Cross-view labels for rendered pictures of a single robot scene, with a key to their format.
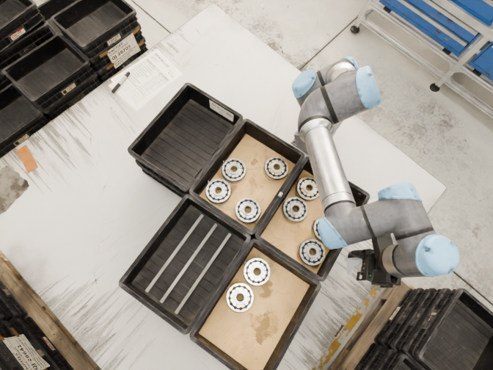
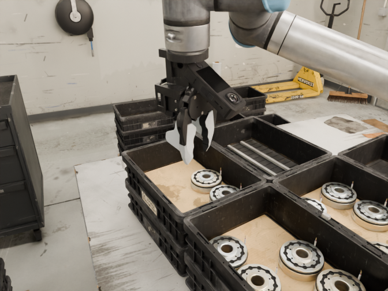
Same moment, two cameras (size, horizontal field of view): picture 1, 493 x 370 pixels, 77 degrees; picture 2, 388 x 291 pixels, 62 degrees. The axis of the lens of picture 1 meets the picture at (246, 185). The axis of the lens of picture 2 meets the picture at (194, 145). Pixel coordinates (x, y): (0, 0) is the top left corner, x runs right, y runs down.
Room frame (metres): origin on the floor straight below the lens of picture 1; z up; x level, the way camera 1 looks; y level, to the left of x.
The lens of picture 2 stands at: (0.45, -0.83, 1.46)
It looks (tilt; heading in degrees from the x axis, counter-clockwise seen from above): 28 degrees down; 124
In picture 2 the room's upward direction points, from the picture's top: straight up
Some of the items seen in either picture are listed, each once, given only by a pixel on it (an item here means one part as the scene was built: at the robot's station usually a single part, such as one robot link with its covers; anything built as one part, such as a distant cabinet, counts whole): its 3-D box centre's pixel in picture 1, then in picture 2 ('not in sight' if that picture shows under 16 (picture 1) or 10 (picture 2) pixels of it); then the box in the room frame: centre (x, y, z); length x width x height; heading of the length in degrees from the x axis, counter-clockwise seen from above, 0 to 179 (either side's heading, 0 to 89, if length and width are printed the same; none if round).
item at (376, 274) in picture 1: (381, 266); (185, 82); (0.12, -0.37, 1.29); 0.09 x 0.08 x 0.12; 176
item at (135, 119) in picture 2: not in sight; (145, 134); (-1.13, 0.82, 0.37); 0.40 x 0.30 x 0.45; 58
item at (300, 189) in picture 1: (309, 188); (340, 288); (0.44, -0.26, 0.86); 0.10 x 0.10 x 0.01
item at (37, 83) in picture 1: (60, 84); not in sight; (1.02, 1.29, 0.31); 0.40 x 0.30 x 0.34; 147
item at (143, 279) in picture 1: (188, 260); (258, 157); (0.06, 0.16, 0.87); 0.40 x 0.30 x 0.11; 157
